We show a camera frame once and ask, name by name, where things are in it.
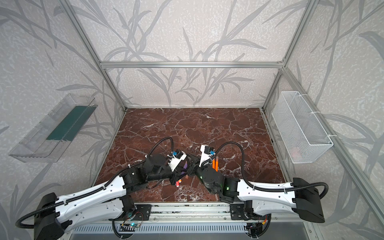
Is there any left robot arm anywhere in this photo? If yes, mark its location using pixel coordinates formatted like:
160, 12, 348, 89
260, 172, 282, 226
16, 152, 187, 240

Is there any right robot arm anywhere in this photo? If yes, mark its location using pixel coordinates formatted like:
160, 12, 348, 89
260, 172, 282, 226
187, 155, 329, 223

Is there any green circuit board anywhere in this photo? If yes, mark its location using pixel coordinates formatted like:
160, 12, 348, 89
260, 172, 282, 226
118, 223, 140, 233

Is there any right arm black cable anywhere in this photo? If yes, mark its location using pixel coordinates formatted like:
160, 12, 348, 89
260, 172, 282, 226
209, 141, 329, 199

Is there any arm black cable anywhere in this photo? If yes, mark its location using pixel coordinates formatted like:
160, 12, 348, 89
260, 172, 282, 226
15, 137, 175, 229
209, 141, 329, 199

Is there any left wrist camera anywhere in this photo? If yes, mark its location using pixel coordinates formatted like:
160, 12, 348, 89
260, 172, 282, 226
168, 150, 187, 172

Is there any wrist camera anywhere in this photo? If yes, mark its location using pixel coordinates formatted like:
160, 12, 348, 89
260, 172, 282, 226
168, 150, 187, 172
199, 145, 215, 167

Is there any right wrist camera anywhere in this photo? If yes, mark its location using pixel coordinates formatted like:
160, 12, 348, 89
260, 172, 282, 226
199, 145, 215, 167

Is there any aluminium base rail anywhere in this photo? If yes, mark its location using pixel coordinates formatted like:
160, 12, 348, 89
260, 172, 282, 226
61, 201, 317, 224

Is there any white wire mesh basket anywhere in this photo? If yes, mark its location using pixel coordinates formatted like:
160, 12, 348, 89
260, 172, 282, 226
272, 91, 334, 164

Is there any clear plastic wall bin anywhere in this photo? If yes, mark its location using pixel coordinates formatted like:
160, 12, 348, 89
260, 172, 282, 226
9, 94, 98, 163

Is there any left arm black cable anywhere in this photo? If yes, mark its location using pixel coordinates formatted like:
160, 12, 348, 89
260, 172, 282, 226
15, 137, 175, 229

